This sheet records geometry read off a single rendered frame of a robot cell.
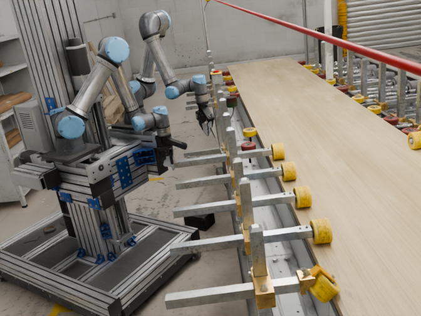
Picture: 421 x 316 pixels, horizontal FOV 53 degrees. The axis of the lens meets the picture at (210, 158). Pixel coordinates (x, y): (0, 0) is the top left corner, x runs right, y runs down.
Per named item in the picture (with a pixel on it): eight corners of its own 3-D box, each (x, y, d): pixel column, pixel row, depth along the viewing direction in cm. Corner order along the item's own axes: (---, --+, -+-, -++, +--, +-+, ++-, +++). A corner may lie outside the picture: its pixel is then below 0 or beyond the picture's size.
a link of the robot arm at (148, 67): (126, 97, 262) (143, 8, 234) (140, 91, 274) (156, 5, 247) (143, 105, 259) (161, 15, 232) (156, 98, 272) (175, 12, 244)
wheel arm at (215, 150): (184, 159, 260) (183, 152, 259) (184, 157, 263) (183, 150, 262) (255, 149, 260) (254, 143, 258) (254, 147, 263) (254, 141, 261)
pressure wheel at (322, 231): (308, 227, 145) (314, 248, 140) (310, 215, 138) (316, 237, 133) (326, 224, 145) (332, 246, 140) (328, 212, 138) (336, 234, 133)
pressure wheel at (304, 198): (295, 186, 159) (292, 188, 167) (299, 207, 158) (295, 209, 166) (311, 184, 159) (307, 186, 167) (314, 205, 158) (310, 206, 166)
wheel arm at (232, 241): (170, 257, 138) (168, 247, 137) (171, 251, 142) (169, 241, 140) (324, 236, 138) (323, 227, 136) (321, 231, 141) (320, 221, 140)
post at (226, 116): (233, 203, 221) (222, 114, 203) (233, 200, 224) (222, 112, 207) (240, 202, 221) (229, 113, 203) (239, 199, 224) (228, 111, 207)
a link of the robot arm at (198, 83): (194, 74, 250) (207, 73, 247) (197, 92, 254) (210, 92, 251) (188, 77, 244) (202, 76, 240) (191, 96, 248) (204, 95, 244)
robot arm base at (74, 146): (51, 153, 220) (46, 135, 216) (74, 143, 231) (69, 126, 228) (69, 157, 212) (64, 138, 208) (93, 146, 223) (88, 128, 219)
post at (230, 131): (238, 227, 197) (226, 128, 180) (237, 223, 201) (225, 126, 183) (245, 226, 197) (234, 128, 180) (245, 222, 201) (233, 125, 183)
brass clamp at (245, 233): (244, 255, 135) (242, 242, 134) (240, 233, 148) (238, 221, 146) (264, 252, 135) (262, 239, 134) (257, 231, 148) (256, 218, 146)
